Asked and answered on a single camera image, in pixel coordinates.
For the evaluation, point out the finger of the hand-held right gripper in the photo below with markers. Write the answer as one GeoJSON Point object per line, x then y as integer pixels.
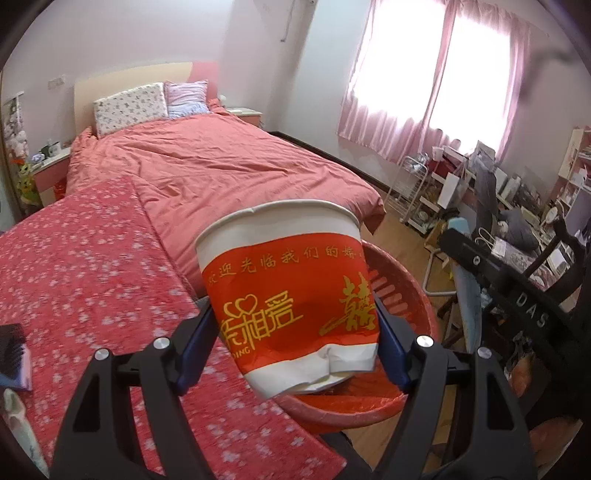
{"type": "Point", "coordinates": [475, 258]}

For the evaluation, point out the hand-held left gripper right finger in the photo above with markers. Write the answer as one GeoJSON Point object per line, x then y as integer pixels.
{"type": "Point", "coordinates": [392, 350]}

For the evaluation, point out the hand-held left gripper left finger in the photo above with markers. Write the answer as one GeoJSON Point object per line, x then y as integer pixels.
{"type": "Point", "coordinates": [194, 350]}

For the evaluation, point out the grey-blue sock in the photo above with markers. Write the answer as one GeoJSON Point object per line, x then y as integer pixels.
{"type": "Point", "coordinates": [464, 304]}

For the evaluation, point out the orange plastic basket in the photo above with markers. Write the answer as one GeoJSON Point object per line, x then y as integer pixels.
{"type": "Point", "coordinates": [351, 408]}

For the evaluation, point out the red and white paper cup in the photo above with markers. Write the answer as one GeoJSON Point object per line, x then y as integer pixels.
{"type": "Point", "coordinates": [286, 286]}

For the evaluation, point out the cluttered desk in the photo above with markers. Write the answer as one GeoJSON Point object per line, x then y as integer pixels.
{"type": "Point", "coordinates": [521, 230]}

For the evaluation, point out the black office chair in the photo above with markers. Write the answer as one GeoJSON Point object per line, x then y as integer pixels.
{"type": "Point", "coordinates": [487, 189]}

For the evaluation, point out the red floral tablecloth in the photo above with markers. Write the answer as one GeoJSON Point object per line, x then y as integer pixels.
{"type": "Point", "coordinates": [92, 277]}

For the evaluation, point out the white bookshelf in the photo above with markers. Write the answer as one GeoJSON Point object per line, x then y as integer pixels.
{"type": "Point", "coordinates": [577, 161]}

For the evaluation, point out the pink curtain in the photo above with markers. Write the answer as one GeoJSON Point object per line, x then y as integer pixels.
{"type": "Point", "coordinates": [392, 115]}

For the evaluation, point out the blue snack packet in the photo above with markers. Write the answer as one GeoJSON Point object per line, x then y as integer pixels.
{"type": "Point", "coordinates": [11, 360]}

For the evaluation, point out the bed with salmon duvet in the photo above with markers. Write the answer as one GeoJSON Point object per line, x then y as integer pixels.
{"type": "Point", "coordinates": [231, 157]}

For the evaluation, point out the pink nightstand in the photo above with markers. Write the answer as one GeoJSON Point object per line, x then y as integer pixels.
{"type": "Point", "coordinates": [247, 115]}
{"type": "Point", "coordinates": [48, 175]}

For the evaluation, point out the green plush toy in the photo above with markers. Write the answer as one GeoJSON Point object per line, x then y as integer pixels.
{"type": "Point", "coordinates": [27, 184]}

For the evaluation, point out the white floral pillow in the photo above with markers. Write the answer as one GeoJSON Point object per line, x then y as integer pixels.
{"type": "Point", "coordinates": [129, 108]}

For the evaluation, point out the pink striped pillow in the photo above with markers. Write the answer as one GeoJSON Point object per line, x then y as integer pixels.
{"type": "Point", "coordinates": [184, 97]}

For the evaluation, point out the clear tube of plush toys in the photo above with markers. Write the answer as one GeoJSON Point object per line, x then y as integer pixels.
{"type": "Point", "coordinates": [16, 134]}

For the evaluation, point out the beige and pink headboard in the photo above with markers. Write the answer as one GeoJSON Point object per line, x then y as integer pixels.
{"type": "Point", "coordinates": [120, 76]}

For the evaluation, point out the white wall switch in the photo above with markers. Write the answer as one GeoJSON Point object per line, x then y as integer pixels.
{"type": "Point", "coordinates": [55, 82]}

